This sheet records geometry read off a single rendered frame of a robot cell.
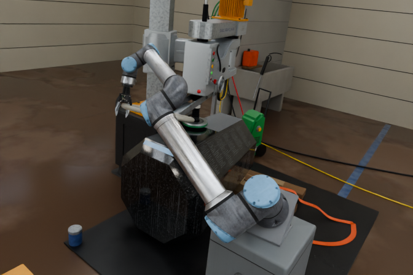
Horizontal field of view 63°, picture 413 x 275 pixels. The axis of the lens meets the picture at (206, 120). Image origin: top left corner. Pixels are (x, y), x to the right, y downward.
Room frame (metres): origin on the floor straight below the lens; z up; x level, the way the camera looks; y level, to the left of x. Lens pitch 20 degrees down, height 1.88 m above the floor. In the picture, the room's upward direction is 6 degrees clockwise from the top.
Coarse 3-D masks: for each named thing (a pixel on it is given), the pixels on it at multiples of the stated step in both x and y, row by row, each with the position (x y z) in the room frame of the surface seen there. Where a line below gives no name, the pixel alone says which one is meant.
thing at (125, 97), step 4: (124, 84) 2.05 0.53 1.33; (124, 88) 2.07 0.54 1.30; (128, 88) 2.07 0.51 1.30; (124, 92) 2.06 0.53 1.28; (128, 92) 2.06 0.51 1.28; (120, 96) 2.04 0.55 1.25; (124, 96) 2.04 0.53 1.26; (128, 96) 2.04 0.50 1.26; (120, 100) 2.04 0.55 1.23; (124, 100) 2.03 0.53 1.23; (128, 100) 2.05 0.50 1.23
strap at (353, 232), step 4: (280, 188) 2.91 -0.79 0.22; (284, 188) 2.92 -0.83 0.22; (288, 188) 2.93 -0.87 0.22; (300, 200) 2.88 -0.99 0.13; (308, 204) 2.84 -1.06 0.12; (312, 204) 2.85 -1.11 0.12; (324, 212) 2.83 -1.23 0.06; (328, 216) 2.80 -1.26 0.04; (336, 220) 2.77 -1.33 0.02; (340, 220) 2.78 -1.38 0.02; (344, 220) 2.79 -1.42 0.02; (352, 224) 2.74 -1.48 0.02; (352, 228) 2.67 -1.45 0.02; (352, 232) 2.62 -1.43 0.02; (348, 236) 2.55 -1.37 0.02; (352, 236) 2.55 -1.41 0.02; (344, 240) 2.49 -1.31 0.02; (348, 240) 2.49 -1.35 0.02; (320, 244) 2.40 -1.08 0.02; (324, 244) 2.40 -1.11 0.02; (328, 244) 2.41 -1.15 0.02; (332, 244) 2.41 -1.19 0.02; (336, 244) 2.42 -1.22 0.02; (340, 244) 2.42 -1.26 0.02
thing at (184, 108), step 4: (188, 96) 2.69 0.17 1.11; (204, 96) 2.73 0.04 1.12; (208, 96) 2.83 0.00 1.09; (184, 100) 2.62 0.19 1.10; (188, 100) 2.70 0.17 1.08; (200, 100) 2.65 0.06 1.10; (204, 100) 2.74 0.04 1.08; (184, 104) 2.59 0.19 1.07; (188, 104) 2.60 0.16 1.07; (192, 104) 2.50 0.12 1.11; (196, 104) 2.58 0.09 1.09; (180, 108) 2.50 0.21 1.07; (184, 108) 2.39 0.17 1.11; (188, 108) 2.43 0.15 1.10; (192, 108) 2.51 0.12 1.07; (176, 112) 2.40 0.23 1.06; (180, 112) 2.30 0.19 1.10; (184, 112) 2.37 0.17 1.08
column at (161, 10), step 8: (152, 0) 3.26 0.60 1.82; (160, 0) 3.25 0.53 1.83; (168, 0) 3.24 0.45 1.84; (152, 8) 3.26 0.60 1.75; (160, 8) 3.25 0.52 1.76; (168, 8) 3.24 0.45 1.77; (152, 16) 3.26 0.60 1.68; (160, 16) 3.25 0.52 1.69; (168, 16) 3.24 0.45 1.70; (152, 24) 3.25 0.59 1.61; (160, 24) 3.25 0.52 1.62; (168, 24) 3.24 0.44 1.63; (152, 80) 3.25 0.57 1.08; (152, 88) 3.25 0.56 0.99; (160, 88) 3.24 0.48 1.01
